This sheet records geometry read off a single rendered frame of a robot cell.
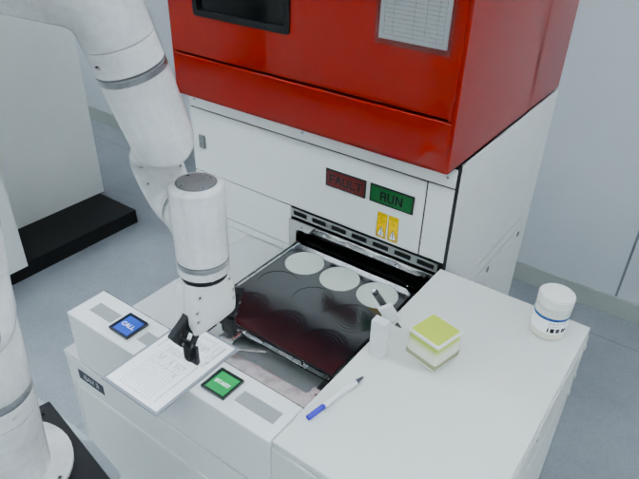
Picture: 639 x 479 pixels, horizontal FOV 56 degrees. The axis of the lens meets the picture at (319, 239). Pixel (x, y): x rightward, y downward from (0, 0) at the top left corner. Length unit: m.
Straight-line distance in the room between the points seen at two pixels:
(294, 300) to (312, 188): 0.32
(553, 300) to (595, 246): 1.75
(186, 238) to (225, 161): 0.85
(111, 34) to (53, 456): 0.70
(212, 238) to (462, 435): 0.53
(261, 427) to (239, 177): 0.86
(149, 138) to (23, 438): 0.50
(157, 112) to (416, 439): 0.66
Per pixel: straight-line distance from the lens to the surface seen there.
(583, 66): 2.74
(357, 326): 1.35
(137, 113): 0.79
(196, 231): 0.90
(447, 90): 1.22
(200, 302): 0.98
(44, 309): 3.03
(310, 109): 1.41
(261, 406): 1.10
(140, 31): 0.76
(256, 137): 1.62
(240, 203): 1.77
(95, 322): 1.32
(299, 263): 1.53
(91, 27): 0.75
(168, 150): 0.82
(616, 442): 2.55
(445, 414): 1.11
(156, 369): 1.18
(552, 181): 2.92
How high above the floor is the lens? 1.78
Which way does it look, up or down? 33 degrees down
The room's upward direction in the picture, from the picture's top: 2 degrees clockwise
